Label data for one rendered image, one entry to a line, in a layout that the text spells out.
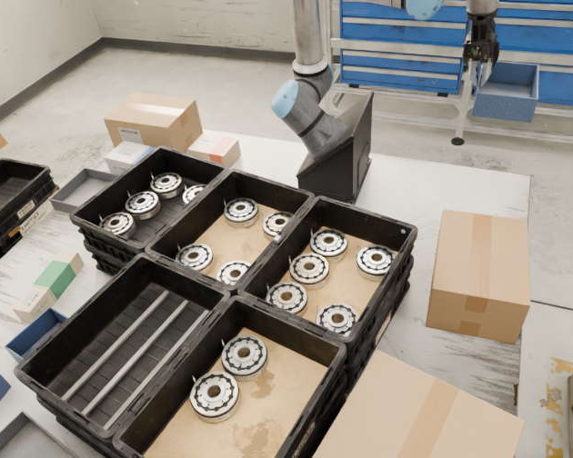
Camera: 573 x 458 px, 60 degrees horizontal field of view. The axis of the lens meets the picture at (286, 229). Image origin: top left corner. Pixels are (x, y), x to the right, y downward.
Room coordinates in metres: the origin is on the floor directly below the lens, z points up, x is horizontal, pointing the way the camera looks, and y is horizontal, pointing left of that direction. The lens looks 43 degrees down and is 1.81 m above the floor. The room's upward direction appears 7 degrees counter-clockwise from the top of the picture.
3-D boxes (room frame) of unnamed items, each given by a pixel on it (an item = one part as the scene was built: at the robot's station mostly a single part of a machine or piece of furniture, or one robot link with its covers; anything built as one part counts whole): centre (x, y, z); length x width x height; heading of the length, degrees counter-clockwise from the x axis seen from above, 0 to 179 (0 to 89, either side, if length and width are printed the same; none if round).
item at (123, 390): (0.67, 0.38, 0.87); 0.40 x 0.30 x 0.11; 144
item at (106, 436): (0.67, 0.38, 0.92); 0.40 x 0.30 x 0.02; 144
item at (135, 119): (1.81, 0.49, 0.78); 0.30 x 0.22 x 0.16; 64
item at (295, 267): (0.86, -0.05, 0.86); 0.10 x 0.10 x 0.01
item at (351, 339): (0.82, -0.10, 0.92); 0.40 x 0.30 x 0.02; 144
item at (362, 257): (0.86, -0.22, 0.86); 0.10 x 0.10 x 0.01
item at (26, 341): (0.79, 0.65, 0.74); 0.20 x 0.15 x 0.07; 53
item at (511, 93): (1.21, -0.65, 1.10); 0.20 x 0.15 x 0.07; 155
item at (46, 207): (1.73, 1.09, 0.41); 0.31 x 0.02 x 0.16; 154
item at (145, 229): (1.17, 0.38, 0.87); 0.40 x 0.30 x 0.11; 144
